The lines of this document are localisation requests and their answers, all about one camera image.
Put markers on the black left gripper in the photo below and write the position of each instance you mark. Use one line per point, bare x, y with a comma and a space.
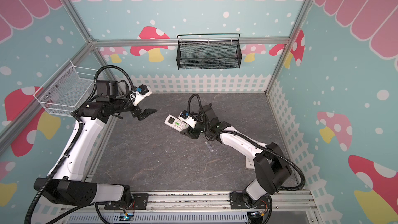
136, 112

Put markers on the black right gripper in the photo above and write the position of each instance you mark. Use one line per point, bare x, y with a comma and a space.
189, 130

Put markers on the white remote control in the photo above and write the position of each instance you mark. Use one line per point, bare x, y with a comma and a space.
250, 163
176, 123

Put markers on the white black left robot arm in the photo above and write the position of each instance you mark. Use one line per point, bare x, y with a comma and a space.
65, 183

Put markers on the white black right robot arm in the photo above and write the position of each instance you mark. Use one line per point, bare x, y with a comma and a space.
270, 165

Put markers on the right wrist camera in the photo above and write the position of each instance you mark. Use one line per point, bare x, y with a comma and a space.
186, 118

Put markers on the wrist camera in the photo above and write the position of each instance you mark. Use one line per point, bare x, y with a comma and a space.
139, 94
186, 118

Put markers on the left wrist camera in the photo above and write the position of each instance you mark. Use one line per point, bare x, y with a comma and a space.
139, 94

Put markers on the white wire wall basket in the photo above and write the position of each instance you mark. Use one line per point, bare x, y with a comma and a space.
66, 89

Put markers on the black mesh wall basket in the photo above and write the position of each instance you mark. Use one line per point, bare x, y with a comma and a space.
209, 51

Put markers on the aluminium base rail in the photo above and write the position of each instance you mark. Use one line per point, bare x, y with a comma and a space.
204, 207

